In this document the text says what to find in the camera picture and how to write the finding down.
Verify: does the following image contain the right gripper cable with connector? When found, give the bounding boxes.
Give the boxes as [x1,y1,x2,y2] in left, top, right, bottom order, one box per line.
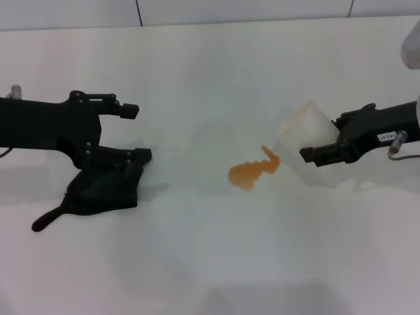
[386,130,420,161]

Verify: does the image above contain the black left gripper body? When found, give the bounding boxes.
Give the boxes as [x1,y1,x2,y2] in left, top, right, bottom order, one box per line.
[0,91,102,168]

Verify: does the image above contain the orange liquid spill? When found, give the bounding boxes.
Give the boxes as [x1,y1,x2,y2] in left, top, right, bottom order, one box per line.
[227,144,282,192]

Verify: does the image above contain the dark blue rag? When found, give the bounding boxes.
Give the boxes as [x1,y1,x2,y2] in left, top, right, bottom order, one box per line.
[31,157,147,233]

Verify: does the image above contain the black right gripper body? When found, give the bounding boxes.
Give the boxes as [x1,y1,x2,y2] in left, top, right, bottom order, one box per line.
[334,100,420,164]

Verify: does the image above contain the white paper cup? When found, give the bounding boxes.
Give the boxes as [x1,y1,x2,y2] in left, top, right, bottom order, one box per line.
[277,98,339,148]

